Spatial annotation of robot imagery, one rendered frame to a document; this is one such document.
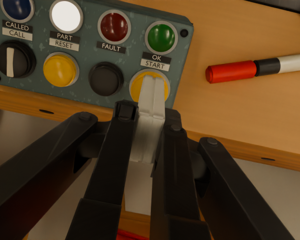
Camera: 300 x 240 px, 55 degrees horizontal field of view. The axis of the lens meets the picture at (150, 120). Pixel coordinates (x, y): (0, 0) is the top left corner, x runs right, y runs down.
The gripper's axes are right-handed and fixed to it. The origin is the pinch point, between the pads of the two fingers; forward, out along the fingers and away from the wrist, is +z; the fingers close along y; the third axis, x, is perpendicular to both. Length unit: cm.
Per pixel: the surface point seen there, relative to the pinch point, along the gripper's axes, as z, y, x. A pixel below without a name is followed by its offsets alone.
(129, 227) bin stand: 7.8, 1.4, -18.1
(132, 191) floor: 72, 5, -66
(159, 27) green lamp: 4.6, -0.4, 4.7
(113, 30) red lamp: 4.5, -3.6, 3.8
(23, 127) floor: 81, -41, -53
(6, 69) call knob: 3.8, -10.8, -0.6
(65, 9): 4.6, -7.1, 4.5
